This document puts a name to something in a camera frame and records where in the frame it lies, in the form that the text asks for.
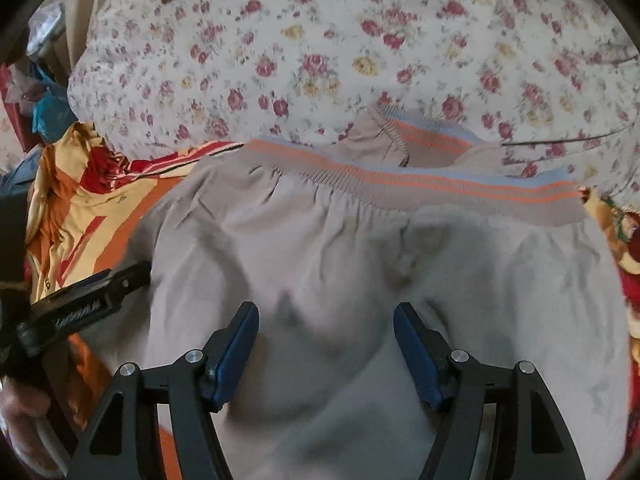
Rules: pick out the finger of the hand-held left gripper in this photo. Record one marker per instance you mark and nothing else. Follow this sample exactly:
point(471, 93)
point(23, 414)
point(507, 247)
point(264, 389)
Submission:
point(100, 292)

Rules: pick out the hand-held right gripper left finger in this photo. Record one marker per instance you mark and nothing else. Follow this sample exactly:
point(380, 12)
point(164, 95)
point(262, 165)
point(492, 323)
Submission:
point(235, 355)

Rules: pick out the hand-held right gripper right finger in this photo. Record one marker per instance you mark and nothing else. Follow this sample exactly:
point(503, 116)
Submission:
point(417, 355)

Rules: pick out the beige jacket with striped hem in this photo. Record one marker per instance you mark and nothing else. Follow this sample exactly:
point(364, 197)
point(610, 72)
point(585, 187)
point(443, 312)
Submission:
point(350, 260)

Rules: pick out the person's left hand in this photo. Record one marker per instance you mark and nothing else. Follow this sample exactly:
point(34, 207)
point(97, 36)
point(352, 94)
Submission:
point(25, 405)

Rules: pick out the orange printed blanket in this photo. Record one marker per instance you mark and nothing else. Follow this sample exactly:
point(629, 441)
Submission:
point(75, 210)

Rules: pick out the blue plastic bag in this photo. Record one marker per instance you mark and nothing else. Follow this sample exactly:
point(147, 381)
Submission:
point(47, 105)

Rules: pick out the shiny grey object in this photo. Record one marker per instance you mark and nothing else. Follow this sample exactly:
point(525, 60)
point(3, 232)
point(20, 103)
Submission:
point(47, 30)

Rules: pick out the floral bed sheet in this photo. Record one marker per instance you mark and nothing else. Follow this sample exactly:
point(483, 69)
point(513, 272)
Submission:
point(300, 35)

